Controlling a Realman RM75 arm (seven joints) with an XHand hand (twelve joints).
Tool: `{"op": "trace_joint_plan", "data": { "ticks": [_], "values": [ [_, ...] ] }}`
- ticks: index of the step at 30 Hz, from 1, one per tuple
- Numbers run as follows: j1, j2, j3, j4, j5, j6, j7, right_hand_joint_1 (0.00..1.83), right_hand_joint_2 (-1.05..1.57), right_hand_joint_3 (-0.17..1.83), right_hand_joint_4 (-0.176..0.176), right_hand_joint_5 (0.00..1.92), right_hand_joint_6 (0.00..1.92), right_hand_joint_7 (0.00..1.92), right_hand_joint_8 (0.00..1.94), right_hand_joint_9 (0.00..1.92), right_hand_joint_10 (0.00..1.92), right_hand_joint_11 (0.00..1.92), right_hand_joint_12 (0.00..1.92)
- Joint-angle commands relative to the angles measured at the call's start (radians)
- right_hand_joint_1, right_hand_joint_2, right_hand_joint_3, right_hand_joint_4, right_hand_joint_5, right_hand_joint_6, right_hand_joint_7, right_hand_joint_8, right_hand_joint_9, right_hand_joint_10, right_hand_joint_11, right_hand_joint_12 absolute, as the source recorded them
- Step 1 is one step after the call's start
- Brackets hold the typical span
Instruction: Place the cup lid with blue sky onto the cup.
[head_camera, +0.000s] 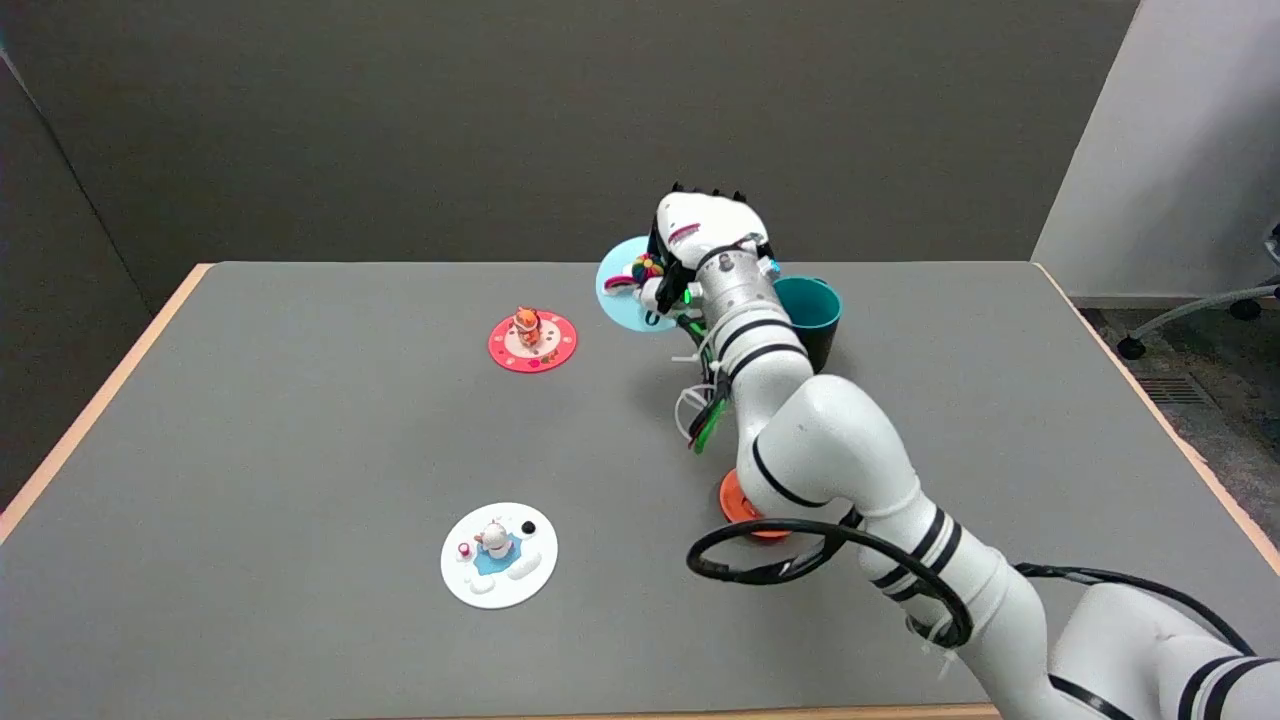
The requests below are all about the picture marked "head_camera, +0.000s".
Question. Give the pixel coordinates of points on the orange fox cup lid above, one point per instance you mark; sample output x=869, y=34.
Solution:
x=740, y=505

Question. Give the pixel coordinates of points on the white cup lid with snowman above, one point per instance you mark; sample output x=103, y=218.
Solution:
x=499, y=555

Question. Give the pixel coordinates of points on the light blue rainbow cup lid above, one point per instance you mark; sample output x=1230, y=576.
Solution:
x=622, y=292

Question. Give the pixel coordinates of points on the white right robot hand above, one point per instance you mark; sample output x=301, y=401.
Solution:
x=700, y=228

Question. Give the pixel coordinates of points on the office chair base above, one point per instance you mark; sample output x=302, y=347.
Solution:
x=1215, y=305

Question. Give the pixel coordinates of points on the black cup with teal interior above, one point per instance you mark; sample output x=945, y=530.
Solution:
x=815, y=312

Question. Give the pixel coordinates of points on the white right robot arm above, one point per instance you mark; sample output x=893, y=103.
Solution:
x=870, y=470

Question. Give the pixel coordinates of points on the red cup lid with hamster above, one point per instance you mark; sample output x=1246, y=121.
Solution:
x=533, y=341

